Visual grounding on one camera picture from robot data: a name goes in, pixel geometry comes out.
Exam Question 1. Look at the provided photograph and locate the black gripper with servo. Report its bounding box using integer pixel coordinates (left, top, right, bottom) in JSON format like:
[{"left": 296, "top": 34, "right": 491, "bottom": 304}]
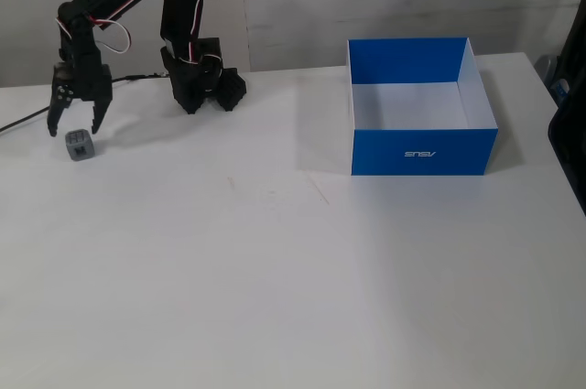
[{"left": 48, "top": 51, "right": 114, "bottom": 138}]

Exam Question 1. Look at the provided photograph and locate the small gray cube block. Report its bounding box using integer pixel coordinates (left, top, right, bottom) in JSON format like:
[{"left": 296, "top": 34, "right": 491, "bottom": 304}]
[{"left": 63, "top": 129, "right": 103, "bottom": 163}]

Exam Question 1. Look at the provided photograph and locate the black honeycomb robot base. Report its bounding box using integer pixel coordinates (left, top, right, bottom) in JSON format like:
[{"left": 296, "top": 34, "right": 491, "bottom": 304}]
[{"left": 176, "top": 67, "right": 249, "bottom": 115}]

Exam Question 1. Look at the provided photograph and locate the blue cardboard box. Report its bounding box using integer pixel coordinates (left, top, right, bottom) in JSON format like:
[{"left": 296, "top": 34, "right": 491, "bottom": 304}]
[{"left": 346, "top": 36, "right": 500, "bottom": 178}]

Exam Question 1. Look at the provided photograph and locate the gray object with blue label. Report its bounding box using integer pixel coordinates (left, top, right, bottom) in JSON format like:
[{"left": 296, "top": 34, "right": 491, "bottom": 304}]
[{"left": 535, "top": 53, "right": 571, "bottom": 109}]

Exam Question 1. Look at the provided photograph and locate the large black case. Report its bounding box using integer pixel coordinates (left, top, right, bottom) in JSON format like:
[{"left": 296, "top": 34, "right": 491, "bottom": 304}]
[{"left": 547, "top": 0, "right": 586, "bottom": 219}]

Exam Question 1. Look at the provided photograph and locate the black power cable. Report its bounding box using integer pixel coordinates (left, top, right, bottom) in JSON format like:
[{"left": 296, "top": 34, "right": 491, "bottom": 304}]
[{"left": 0, "top": 71, "right": 168, "bottom": 135}]

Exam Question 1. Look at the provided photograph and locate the white servo wire loop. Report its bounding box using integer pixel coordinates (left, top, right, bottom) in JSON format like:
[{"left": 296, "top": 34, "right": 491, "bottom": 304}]
[{"left": 57, "top": 16, "right": 135, "bottom": 55}]

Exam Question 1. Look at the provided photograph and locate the red white servo wire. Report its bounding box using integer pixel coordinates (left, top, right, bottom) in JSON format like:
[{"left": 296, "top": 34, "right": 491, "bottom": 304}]
[{"left": 104, "top": 0, "right": 203, "bottom": 65}]

